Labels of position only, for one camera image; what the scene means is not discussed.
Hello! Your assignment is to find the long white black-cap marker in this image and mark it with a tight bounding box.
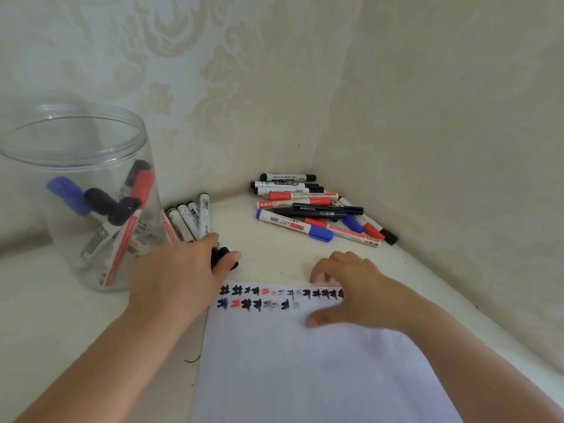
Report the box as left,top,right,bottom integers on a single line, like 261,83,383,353
119,159,152,194
198,193,241,271
187,201,203,239

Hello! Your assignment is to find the white paper sheet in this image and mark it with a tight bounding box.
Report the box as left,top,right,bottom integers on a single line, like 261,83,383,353
189,282,464,423

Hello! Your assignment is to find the red cap white barrel marker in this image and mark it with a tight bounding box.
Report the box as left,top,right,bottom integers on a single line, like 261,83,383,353
161,209,178,244

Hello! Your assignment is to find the person's left forearm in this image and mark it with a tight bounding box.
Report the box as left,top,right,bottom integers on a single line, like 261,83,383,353
13,305,202,423

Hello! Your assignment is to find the transparent plastic jar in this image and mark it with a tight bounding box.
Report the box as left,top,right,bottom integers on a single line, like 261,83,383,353
0,100,166,292

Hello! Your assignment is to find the person's left hand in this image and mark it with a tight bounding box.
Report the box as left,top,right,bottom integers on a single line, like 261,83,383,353
125,232,242,324

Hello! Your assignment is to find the pile of assorted markers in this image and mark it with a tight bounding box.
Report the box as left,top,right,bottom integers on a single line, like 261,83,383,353
251,172,399,248

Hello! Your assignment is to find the person's right forearm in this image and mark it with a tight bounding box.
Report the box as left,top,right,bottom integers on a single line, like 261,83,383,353
407,303,564,423

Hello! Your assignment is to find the person's right hand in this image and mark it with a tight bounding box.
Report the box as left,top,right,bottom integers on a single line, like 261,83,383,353
305,250,442,336

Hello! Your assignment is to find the blue cap gold label marker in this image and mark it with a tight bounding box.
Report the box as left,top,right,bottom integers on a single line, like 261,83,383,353
46,176,142,259

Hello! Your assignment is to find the slim red striped marker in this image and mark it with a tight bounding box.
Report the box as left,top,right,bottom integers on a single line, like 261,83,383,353
103,168,156,288

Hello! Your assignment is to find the white marker chunky black cap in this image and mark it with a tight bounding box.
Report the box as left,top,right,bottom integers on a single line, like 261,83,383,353
177,204,202,241
83,187,162,245
80,197,143,261

